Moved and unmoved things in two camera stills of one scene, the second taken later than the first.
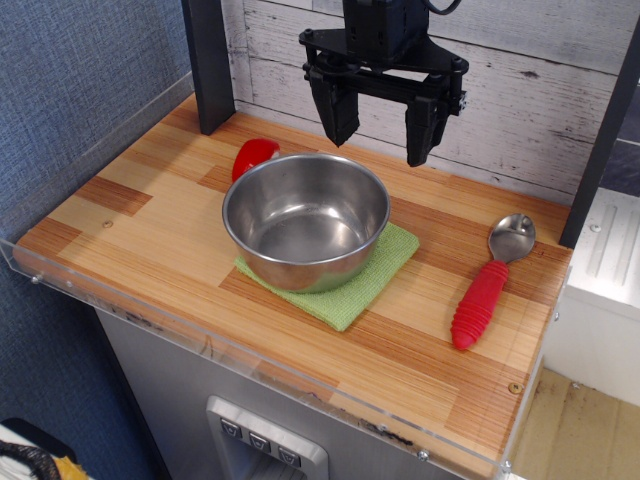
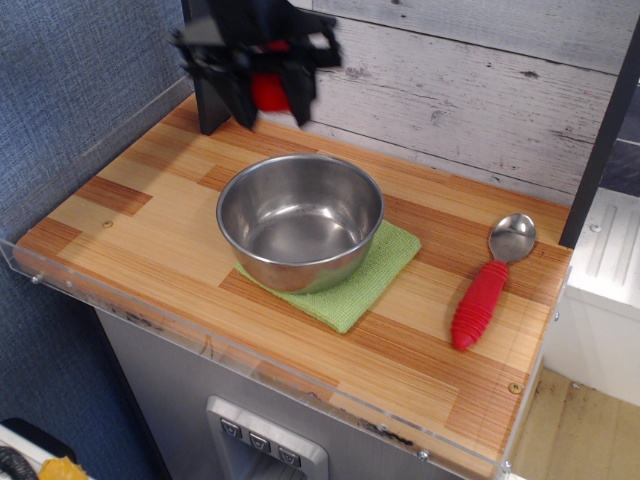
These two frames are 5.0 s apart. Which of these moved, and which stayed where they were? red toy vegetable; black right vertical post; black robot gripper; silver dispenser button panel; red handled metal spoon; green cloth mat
Moved: red toy vegetable; black robot gripper
Stayed: green cloth mat; black right vertical post; red handled metal spoon; silver dispenser button panel
